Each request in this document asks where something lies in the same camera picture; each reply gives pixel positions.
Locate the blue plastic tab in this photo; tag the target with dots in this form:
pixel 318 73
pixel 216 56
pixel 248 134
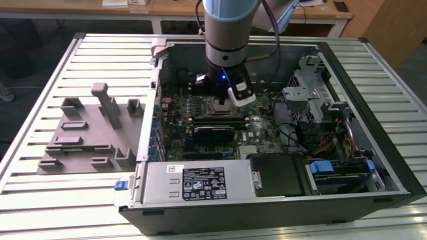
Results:
pixel 370 166

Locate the blue expansion slot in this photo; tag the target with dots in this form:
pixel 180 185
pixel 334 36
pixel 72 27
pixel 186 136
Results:
pixel 226 155

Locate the CPU socket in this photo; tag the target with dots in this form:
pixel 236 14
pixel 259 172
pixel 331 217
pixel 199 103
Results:
pixel 220 115

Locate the grey metal foot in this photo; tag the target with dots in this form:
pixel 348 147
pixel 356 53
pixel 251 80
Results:
pixel 4 93

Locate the blue plastic latch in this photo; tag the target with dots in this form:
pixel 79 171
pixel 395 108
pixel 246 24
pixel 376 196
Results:
pixel 120 185

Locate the black graphics card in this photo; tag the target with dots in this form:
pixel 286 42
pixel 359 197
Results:
pixel 214 136

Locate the silver power supply unit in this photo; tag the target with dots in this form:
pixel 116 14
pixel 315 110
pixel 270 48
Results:
pixel 156 185

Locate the blue disk carrier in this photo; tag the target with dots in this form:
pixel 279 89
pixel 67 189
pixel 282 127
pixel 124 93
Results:
pixel 320 167

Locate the grey parts rack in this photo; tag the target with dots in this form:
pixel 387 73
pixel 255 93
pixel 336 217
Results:
pixel 96 142

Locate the wooden cabinet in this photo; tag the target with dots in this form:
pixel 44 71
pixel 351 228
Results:
pixel 394 25

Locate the small silver heatsink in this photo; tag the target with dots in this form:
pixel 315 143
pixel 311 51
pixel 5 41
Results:
pixel 250 149

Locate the black open PC case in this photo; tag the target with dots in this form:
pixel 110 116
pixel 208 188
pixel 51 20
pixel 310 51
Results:
pixel 234 220

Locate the silver drive cage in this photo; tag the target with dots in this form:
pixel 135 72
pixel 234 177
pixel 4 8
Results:
pixel 300 100

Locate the black expansion slot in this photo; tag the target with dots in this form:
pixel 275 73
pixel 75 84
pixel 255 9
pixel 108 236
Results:
pixel 200 156

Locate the white paper box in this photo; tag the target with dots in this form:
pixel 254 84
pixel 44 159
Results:
pixel 115 2
pixel 138 2

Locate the black plastic shroud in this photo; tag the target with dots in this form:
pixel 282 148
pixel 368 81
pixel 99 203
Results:
pixel 276 175

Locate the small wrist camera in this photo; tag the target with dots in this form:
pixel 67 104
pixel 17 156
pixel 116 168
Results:
pixel 200 80

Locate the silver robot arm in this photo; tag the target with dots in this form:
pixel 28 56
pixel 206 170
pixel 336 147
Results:
pixel 223 37

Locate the green motherboard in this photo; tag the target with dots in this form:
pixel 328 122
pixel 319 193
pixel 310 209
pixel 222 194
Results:
pixel 267 130

